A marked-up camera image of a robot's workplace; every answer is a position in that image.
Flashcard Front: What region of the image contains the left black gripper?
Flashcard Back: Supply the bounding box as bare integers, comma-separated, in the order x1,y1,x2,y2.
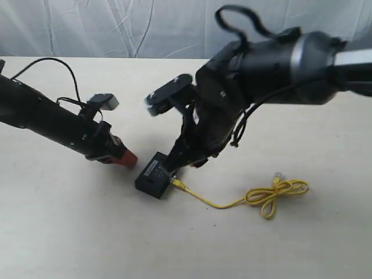
85,121,138,169

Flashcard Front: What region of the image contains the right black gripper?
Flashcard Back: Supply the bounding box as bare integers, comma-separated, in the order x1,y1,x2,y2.
163,99,244,173

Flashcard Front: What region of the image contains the small black network box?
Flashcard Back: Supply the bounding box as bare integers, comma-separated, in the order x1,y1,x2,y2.
134,152,171,199

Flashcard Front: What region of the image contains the yellow ethernet cable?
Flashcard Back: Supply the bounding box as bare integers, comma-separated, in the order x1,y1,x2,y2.
171,171,310,220

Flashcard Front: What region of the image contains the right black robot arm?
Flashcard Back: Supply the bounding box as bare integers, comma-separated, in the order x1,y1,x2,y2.
164,31,371,172

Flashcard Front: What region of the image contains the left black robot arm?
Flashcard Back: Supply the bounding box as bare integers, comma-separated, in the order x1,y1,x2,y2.
1,59,138,168

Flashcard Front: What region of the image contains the grey wrinkled backdrop cloth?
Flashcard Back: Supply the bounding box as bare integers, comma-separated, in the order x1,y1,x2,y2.
1,0,371,58

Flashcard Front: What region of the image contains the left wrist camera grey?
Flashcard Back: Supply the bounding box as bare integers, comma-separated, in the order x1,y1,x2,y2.
87,93,119,111

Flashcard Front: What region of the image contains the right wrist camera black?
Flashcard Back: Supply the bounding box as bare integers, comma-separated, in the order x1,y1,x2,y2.
144,74,197,116

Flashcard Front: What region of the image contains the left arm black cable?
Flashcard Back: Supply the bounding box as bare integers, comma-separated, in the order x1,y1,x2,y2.
11,57,105,131

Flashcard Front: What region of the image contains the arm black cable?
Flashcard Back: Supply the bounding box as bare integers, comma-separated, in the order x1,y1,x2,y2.
214,5,303,148
11,57,105,131

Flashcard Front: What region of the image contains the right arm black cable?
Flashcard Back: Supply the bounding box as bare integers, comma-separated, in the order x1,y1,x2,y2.
214,5,303,148

